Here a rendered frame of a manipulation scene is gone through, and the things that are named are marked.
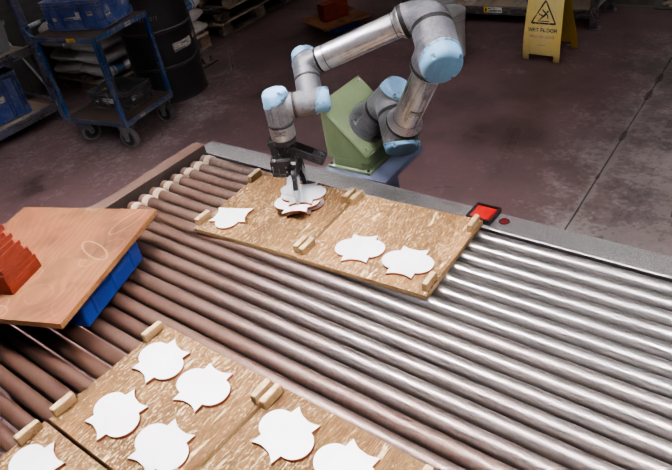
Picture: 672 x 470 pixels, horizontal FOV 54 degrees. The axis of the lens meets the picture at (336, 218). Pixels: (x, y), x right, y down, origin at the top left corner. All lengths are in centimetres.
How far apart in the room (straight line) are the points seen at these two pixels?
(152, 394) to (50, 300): 42
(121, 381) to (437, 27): 119
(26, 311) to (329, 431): 87
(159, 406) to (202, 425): 13
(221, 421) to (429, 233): 78
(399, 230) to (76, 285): 90
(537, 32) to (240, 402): 423
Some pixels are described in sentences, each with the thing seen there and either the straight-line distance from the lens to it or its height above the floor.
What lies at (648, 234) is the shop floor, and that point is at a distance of 348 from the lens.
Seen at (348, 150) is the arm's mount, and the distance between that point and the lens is 232.
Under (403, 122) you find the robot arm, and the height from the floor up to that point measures 113.
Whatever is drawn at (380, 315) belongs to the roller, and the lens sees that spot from 167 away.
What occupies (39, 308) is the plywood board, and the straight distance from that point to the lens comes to 188.
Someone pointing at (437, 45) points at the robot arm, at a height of 142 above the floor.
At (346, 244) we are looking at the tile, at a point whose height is 94.
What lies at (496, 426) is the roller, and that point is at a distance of 144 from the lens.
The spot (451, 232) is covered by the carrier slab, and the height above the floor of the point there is 94.
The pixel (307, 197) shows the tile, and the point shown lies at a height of 98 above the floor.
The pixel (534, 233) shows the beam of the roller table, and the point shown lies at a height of 92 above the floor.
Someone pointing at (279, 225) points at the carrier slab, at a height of 94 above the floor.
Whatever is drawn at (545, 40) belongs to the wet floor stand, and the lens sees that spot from 529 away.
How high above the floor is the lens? 205
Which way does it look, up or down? 34 degrees down
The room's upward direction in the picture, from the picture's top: 11 degrees counter-clockwise
